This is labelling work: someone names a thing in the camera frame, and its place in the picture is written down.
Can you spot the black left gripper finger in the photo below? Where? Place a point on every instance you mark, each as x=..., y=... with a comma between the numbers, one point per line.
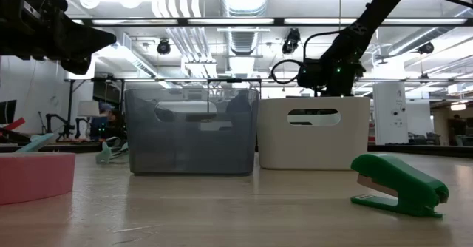
x=88, y=40

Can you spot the green mini stapler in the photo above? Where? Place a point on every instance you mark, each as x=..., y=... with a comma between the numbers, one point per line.
x=406, y=184

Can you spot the pink tape roll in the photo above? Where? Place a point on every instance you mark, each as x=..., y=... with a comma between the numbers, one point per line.
x=33, y=176

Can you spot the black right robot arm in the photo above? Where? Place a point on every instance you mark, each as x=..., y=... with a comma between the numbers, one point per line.
x=362, y=21

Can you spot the white pillar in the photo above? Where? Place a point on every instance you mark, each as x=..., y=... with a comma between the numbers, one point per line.
x=390, y=114

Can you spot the white plastic bin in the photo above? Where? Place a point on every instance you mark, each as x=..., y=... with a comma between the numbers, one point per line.
x=314, y=147

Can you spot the person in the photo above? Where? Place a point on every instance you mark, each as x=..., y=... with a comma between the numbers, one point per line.
x=99, y=126
x=459, y=126

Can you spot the background black robot arms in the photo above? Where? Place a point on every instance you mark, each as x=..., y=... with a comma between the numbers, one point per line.
x=66, y=126

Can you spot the black monitor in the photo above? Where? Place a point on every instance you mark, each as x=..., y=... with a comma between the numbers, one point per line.
x=8, y=112

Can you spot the red background object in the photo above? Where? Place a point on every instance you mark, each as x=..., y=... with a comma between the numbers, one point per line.
x=13, y=125

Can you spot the grey translucent plastic bin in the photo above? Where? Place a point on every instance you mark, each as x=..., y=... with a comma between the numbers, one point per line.
x=192, y=151

